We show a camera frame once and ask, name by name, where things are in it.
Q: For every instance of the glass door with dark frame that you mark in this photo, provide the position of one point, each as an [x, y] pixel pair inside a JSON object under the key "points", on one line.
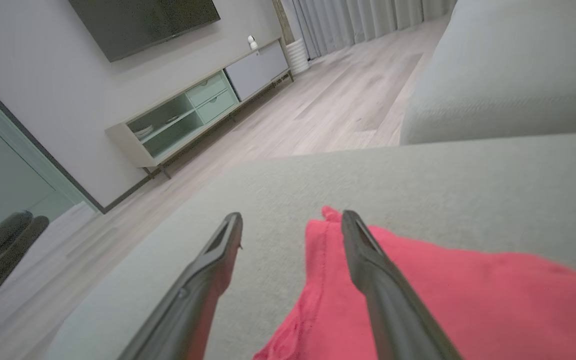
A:
{"points": [[3, 170]]}

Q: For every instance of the grey pleated curtain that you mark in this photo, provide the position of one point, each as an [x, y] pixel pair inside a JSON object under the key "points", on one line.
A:
{"points": [[368, 20]]}

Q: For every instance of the wooden vertical strip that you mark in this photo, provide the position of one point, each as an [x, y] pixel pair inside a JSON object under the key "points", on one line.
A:
{"points": [[284, 20]]}

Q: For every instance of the small white security camera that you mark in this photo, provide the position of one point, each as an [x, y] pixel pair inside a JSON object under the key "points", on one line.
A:
{"points": [[252, 42]]}

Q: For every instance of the black wall television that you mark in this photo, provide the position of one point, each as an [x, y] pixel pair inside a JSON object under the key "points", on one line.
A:
{"points": [[143, 22]]}

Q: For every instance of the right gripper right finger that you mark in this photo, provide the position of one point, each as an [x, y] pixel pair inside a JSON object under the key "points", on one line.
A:
{"points": [[388, 300]]}

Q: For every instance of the low pale green TV cabinet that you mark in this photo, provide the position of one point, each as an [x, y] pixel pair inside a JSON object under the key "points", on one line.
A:
{"points": [[208, 95]]}

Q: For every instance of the white dishes stack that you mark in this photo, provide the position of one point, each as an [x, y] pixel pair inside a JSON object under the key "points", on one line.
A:
{"points": [[144, 132]]}

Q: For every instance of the white ribbed basket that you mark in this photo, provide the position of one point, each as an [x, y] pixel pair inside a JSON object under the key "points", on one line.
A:
{"points": [[298, 57]]}

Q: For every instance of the red basketball jersey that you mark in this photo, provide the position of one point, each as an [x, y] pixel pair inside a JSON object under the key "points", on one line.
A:
{"points": [[468, 310]]}

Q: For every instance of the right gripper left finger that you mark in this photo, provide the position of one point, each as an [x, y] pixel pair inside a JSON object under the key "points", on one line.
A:
{"points": [[198, 300]]}

